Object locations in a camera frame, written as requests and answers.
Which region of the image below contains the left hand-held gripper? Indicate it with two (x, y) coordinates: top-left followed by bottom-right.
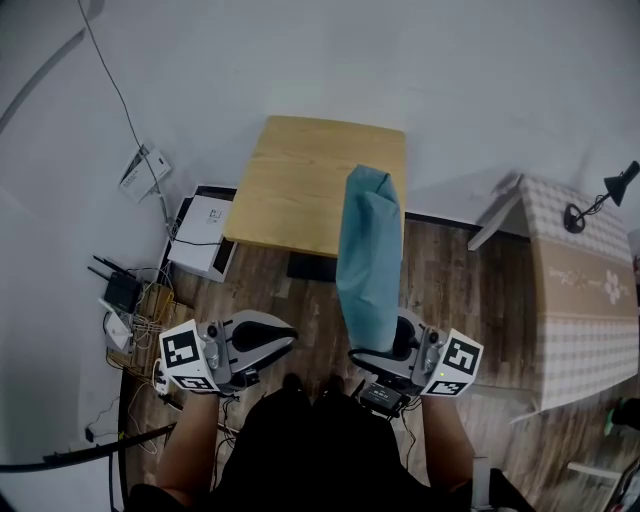
(158, 309), (300, 396)

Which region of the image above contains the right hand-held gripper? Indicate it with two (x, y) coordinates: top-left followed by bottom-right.
(348, 306), (485, 399)

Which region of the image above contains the person's right forearm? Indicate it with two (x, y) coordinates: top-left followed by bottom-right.
(421, 393), (476, 497)

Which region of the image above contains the person's left forearm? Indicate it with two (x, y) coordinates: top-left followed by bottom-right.
(156, 388), (223, 507)

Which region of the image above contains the small black electronic box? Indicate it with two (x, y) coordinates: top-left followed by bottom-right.
(358, 381), (405, 417)

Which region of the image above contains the white power strip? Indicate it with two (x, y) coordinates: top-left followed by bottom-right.
(151, 356), (170, 397)

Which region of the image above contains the white flat box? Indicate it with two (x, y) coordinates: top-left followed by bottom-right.
(166, 194), (236, 274)

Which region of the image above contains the person's black clothing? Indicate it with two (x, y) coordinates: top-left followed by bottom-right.
(123, 372), (474, 512)

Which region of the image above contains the white router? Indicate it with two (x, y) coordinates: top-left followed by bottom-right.
(97, 297), (135, 352)

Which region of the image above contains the black router with antennas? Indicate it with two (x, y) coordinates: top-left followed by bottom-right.
(87, 254), (145, 315)

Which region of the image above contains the wooden side table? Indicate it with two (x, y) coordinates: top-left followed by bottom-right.
(222, 115), (408, 260)

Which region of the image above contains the table with checkered tablecloth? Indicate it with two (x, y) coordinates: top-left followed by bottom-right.
(466, 171), (640, 417)

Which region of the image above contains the black rod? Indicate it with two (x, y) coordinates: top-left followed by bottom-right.
(0, 421), (179, 474)

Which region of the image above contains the green object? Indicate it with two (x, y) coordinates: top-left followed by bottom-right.
(603, 396), (640, 437)

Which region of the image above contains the black desk lamp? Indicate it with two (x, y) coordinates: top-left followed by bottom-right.
(563, 159), (640, 235)

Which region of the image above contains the grey curved strip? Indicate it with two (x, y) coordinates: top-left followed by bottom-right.
(0, 0), (107, 137)

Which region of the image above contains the wooden crate with cables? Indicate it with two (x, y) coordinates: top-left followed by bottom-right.
(106, 281), (177, 372)

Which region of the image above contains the white post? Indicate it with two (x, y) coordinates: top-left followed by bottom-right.
(471, 454), (490, 512)

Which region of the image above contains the long dark wall cable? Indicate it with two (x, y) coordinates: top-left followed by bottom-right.
(76, 0), (174, 231)

